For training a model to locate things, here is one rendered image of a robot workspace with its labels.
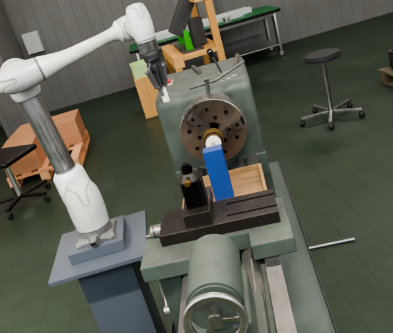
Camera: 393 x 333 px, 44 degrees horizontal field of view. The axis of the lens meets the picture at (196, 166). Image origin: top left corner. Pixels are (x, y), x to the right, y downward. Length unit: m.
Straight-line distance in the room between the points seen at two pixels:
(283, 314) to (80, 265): 1.08
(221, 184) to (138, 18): 0.78
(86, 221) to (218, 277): 1.15
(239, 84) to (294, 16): 7.53
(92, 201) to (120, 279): 0.38
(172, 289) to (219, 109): 0.88
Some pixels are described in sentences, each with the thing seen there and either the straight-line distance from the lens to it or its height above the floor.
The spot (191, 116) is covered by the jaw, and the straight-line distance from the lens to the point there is 2.22.
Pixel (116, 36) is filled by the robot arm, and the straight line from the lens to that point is 2.32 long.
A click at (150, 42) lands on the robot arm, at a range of 2.20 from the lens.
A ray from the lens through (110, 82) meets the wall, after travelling 9.58.
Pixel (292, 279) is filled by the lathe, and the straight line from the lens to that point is 2.10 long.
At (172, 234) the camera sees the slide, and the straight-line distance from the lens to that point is 1.74.
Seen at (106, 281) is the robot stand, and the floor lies 0.62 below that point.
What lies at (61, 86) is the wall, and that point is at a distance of 9.69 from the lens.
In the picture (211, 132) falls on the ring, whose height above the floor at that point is 1.12.
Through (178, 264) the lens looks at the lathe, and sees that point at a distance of 1.68.
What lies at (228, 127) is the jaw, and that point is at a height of 1.11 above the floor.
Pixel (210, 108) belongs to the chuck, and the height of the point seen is 1.20.
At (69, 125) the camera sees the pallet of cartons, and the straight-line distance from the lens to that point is 6.36.
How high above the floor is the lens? 1.80
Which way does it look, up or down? 22 degrees down
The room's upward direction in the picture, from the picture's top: 16 degrees counter-clockwise
